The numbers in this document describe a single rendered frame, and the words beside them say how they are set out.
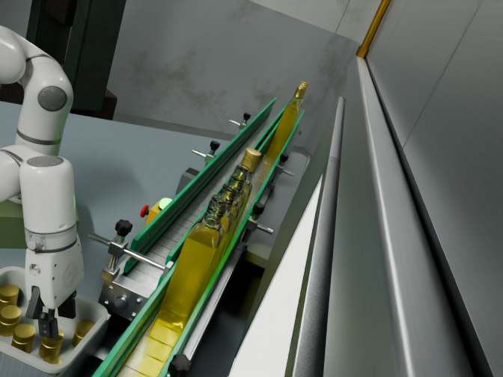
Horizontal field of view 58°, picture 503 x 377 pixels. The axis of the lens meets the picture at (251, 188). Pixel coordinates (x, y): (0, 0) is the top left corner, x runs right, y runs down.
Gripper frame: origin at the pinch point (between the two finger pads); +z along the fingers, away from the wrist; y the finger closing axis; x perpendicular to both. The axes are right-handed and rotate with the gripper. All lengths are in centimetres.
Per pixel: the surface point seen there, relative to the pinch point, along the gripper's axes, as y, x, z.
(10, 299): 4.2, 12.1, 1.9
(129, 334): -8.1, -16.7, -7.0
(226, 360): 17.7, -27.2, 18.1
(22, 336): -3.0, 4.9, 2.9
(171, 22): 343, 102, -33
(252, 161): 30.6, -26.5, -23.1
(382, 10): 65, -50, -55
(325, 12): 436, -26, -54
